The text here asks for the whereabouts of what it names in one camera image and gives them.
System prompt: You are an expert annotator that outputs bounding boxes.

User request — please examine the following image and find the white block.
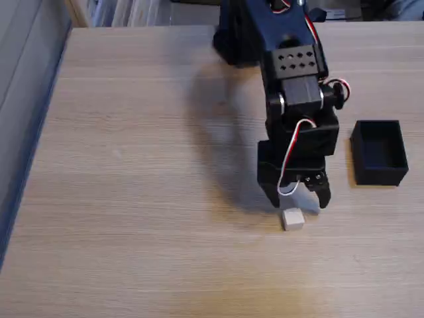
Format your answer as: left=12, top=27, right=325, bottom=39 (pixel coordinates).
left=282, top=207, right=305, bottom=232

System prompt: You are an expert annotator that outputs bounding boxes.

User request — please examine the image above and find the black open box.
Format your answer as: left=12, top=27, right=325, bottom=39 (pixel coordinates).
left=350, top=119, right=410, bottom=187

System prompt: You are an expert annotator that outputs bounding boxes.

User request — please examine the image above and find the dark blue pouch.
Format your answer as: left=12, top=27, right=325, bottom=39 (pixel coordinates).
left=309, top=8, right=328, bottom=23

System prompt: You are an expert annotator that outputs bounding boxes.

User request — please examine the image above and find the pale hanging curtain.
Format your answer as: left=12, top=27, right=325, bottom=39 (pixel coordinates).
left=92, top=0, right=172, bottom=28

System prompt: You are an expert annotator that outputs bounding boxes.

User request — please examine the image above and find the light wooden board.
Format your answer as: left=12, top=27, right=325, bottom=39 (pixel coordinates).
left=64, top=0, right=91, bottom=28

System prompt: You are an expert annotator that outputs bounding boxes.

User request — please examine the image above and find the white red gripper cable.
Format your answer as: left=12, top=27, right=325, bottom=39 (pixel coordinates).
left=277, top=118, right=317, bottom=197

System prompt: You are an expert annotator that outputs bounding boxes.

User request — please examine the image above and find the white red arm cable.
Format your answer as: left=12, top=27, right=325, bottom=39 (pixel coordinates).
left=270, top=0, right=352, bottom=100

